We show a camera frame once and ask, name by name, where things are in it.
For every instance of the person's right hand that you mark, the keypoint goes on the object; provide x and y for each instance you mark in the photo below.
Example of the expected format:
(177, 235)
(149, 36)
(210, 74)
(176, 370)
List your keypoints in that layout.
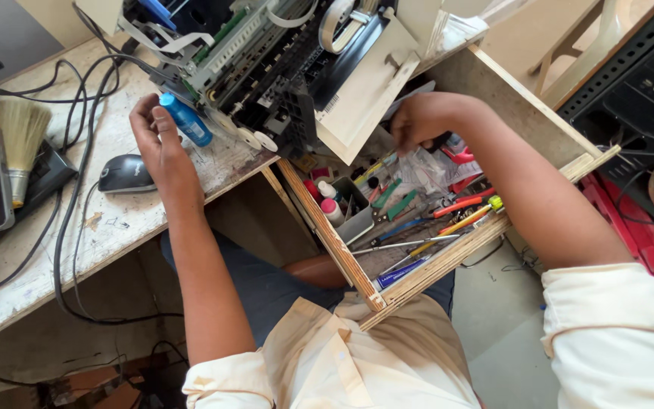
(418, 122)

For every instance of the person's left hand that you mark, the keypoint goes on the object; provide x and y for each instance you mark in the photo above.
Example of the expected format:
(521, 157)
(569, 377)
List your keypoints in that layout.
(159, 150)

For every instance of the person's right fingers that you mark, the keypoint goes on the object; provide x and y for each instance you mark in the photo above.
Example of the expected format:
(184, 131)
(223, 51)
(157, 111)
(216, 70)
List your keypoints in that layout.
(406, 139)

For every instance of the blue tube bottle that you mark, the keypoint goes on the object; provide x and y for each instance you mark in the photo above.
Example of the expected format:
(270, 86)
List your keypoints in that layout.
(186, 119)

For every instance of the clear plastic bag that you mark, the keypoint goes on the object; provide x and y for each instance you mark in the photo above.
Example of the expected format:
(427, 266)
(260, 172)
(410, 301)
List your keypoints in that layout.
(423, 167)

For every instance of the green plastic tool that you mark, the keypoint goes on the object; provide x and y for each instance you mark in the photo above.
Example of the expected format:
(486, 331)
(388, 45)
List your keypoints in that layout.
(401, 204)

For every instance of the grey plastic tray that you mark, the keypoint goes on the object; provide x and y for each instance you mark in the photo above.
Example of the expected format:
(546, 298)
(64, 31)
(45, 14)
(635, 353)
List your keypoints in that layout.
(355, 210)

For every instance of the open wooden drawer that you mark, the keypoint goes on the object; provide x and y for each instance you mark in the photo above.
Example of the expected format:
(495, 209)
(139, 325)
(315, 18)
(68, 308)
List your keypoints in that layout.
(418, 227)

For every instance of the small white dropper bottle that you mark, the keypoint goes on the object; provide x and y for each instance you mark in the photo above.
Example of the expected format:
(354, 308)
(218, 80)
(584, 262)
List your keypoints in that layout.
(327, 189)

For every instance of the white bottle pink cap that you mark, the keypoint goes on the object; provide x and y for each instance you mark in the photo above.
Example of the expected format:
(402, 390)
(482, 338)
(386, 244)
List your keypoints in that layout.
(332, 212)

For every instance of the silver metal rod tool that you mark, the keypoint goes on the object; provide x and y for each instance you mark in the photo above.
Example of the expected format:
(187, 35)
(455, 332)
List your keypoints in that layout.
(403, 245)

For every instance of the blue white tube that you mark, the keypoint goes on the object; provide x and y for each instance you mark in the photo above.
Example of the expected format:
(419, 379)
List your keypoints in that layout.
(398, 274)

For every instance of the disassembled printer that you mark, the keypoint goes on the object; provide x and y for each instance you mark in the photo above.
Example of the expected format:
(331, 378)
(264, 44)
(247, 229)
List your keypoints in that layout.
(273, 74)

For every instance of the wooden stool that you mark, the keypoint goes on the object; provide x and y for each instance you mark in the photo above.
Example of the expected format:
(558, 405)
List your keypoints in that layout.
(577, 42)

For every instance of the blue trousers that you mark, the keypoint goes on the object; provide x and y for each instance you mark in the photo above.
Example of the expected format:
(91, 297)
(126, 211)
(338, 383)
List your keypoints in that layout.
(264, 287)

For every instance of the cream shirt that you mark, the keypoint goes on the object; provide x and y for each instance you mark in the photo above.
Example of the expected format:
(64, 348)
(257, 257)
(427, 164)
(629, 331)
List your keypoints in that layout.
(418, 352)

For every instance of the black computer case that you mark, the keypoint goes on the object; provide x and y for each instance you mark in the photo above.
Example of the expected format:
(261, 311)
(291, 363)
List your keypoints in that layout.
(639, 108)

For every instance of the red plastic crate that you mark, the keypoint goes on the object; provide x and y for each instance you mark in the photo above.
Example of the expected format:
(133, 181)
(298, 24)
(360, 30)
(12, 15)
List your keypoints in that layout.
(642, 238)

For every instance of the black computer mouse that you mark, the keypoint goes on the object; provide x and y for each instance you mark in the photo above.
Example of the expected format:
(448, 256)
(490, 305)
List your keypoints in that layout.
(125, 173)

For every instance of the black power adapter box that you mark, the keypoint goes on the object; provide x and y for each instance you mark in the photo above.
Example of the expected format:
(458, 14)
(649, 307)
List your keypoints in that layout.
(49, 173)

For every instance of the straw bristle brush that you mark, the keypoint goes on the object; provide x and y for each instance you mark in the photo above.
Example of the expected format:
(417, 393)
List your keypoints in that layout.
(20, 145)

